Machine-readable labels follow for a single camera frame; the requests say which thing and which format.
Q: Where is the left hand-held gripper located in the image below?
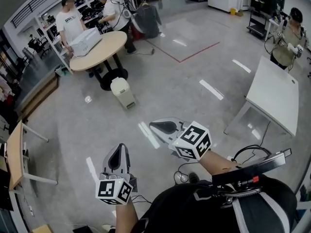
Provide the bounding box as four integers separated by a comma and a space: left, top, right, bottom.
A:
95, 143, 138, 206

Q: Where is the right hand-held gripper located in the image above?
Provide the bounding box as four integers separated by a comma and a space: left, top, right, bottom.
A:
149, 116, 212, 161

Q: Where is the cream pedal trash bin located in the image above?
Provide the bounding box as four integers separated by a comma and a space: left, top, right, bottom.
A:
110, 76, 136, 110

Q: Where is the person's left forearm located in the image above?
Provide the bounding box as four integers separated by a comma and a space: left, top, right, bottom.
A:
115, 197, 139, 233

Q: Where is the person's right forearm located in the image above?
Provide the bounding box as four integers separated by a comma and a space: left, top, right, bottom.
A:
198, 149, 242, 177

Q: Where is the person's black shirt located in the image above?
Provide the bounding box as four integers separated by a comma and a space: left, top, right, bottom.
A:
132, 173, 299, 233

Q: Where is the black chest-mounted device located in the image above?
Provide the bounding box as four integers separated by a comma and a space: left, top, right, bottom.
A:
210, 148, 292, 200

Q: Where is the round wooden table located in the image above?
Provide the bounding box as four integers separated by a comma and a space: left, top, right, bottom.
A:
69, 31, 129, 91

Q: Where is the wooden floor platform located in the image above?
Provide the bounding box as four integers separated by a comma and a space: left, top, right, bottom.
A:
17, 74, 61, 121

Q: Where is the wooden desk with white legs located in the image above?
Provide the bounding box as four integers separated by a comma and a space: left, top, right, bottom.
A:
5, 119, 59, 197

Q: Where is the grey jacket on rack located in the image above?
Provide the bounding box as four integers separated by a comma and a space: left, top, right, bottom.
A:
134, 3, 163, 39

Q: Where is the white rectangular desk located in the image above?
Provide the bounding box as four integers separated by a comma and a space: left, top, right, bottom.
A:
223, 55, 300, 137

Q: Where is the white cardboard box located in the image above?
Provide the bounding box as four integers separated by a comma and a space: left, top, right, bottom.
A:
69, 28, 103, 58

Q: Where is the white storage shelving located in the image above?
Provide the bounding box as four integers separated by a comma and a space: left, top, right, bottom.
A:
35, 0, 103, 75

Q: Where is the black wheeled cart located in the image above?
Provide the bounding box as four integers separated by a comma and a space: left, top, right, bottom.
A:
246, 7, 271, 41

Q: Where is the black office chair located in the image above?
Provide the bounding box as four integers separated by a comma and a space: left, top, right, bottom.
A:
27, 35, 51, 59

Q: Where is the black looped cable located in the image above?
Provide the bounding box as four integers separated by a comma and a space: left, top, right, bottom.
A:
232, 144, 272, 165

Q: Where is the grey harness strap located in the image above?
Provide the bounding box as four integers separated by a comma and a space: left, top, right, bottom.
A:
230, 190, 292, 233

